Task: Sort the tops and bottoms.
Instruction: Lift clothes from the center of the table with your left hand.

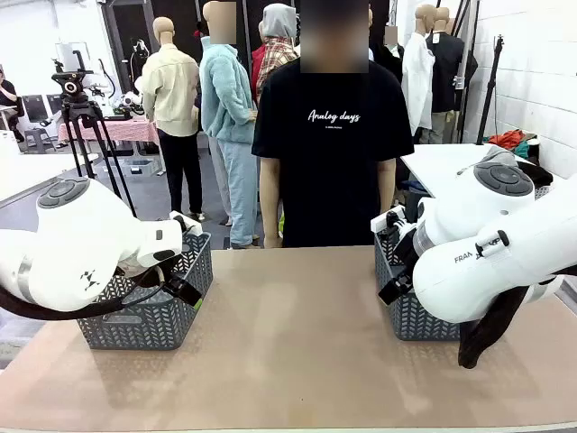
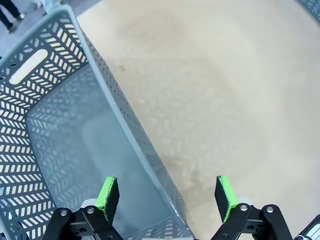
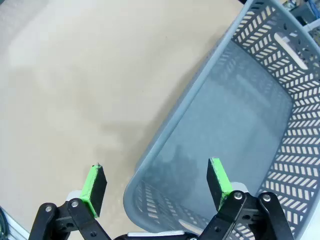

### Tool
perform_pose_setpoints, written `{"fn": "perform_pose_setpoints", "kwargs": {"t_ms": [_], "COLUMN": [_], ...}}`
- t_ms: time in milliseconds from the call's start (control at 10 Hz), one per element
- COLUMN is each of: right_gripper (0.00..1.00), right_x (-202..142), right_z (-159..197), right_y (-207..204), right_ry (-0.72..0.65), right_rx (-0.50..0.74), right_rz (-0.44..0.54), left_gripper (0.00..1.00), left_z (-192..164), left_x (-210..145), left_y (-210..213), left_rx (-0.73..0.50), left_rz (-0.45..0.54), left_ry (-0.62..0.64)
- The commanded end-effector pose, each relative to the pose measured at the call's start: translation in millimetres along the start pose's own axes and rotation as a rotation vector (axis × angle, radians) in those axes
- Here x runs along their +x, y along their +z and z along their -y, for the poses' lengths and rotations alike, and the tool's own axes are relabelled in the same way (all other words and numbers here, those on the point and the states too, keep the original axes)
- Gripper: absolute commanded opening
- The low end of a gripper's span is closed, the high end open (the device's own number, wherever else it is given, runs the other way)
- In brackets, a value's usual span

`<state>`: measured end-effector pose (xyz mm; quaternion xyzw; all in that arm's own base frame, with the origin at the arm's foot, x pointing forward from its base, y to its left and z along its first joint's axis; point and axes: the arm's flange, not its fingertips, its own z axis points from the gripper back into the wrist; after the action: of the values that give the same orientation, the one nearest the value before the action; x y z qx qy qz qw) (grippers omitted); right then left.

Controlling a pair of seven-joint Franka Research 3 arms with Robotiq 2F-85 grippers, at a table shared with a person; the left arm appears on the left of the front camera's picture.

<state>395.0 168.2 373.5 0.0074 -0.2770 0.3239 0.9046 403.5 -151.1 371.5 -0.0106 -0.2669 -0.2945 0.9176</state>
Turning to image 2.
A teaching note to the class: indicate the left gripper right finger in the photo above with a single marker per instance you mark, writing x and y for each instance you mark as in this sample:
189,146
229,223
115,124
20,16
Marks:
226,197

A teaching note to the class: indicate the standing person in dark trousers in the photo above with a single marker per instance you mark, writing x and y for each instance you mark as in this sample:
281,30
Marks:
7,15

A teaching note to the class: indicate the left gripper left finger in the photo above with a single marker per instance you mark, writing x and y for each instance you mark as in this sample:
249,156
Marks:
110,197

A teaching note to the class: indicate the grey perforated plastic basket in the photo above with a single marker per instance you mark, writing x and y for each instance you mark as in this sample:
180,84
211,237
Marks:
313,5
75,125

